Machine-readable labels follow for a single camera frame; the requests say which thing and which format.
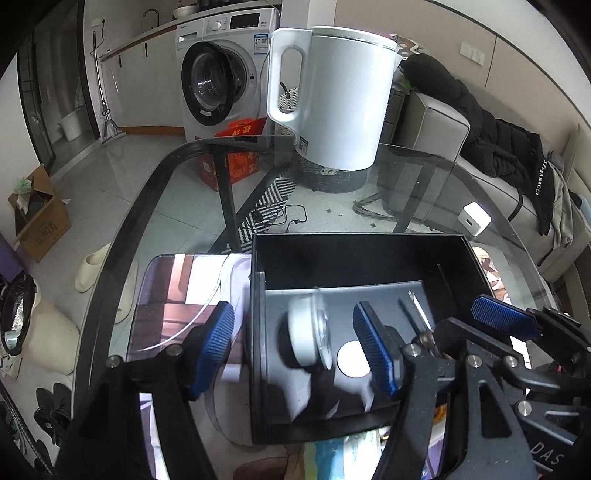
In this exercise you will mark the white front load washing machine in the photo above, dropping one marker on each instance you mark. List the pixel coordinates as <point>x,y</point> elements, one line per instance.
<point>223,62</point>

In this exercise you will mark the white wall socket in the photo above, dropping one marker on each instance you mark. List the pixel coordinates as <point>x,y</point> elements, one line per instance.
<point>472,53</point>

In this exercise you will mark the beige slipper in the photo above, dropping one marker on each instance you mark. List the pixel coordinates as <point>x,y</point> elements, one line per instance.
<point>89,269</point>

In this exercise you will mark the white electric kettle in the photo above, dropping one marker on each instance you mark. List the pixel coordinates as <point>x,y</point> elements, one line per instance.
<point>343,94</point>

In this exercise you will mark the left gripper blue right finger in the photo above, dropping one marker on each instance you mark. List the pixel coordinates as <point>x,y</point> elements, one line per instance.
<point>381,349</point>

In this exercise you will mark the white bowl on counter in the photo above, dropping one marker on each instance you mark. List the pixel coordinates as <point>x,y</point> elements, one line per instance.
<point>185,11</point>

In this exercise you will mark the grey sofa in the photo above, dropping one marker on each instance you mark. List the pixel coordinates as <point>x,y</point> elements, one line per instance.
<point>431,126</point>

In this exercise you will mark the red gift box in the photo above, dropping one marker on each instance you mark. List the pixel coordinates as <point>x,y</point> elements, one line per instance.
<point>240,164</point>

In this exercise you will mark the cardboard box on floor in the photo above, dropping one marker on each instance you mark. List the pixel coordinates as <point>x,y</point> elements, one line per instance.
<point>40,215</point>

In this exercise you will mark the black puffer jacket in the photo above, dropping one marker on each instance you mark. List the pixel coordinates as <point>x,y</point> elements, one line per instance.
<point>497,148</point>

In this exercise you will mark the floor mop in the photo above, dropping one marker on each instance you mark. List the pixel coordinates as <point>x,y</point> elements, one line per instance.
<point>110,130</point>

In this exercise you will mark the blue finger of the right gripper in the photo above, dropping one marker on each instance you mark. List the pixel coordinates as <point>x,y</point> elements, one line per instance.
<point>505,318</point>

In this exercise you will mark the green plastic blister pack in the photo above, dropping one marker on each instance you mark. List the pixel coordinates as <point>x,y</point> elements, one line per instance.
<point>353,457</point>

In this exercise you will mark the white waste bin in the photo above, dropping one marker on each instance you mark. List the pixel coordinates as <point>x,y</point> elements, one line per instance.
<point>74,124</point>

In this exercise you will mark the white tape roll dispenser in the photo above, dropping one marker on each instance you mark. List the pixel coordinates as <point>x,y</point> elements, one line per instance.
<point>304,336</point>

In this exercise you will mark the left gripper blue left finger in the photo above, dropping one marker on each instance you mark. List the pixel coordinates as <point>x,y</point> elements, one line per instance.
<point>206,347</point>

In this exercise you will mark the white power adapter cube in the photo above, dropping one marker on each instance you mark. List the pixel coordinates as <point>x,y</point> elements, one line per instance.
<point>474,218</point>

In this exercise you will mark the red handled screwdriver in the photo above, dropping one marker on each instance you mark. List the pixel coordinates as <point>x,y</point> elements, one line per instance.
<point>424,329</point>

